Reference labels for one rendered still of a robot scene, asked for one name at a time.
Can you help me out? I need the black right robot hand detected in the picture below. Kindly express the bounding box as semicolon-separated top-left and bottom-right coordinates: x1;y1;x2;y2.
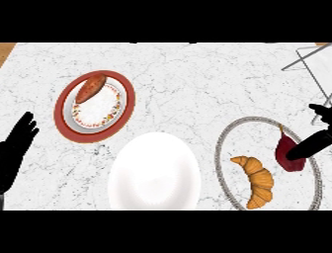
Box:
283;103;332;162

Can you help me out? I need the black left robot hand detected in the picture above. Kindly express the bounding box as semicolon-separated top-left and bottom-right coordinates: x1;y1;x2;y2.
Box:
0;111;41;195

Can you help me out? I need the red round placemat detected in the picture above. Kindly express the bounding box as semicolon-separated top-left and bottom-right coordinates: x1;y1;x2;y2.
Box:
53;69;137;144

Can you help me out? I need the plain white plate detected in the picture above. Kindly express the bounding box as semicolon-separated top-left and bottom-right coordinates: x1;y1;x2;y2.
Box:
106;131;202;211

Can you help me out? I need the dark red pear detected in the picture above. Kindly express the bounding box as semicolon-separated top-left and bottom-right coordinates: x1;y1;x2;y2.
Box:
274;124;307;173

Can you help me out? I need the white patterned plate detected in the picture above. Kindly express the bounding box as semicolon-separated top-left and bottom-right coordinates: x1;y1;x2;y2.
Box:
62;77;127;134

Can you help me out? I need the golden croissant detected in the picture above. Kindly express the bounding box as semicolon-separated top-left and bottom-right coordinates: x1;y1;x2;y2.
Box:
229;155;276;211

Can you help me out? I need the orange sweet potato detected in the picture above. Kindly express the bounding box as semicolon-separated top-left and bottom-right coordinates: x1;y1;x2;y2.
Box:
73;73;107;105

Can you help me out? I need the grey wire tiered shelf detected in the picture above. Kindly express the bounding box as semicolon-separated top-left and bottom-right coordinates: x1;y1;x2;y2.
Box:
279;42;332;127

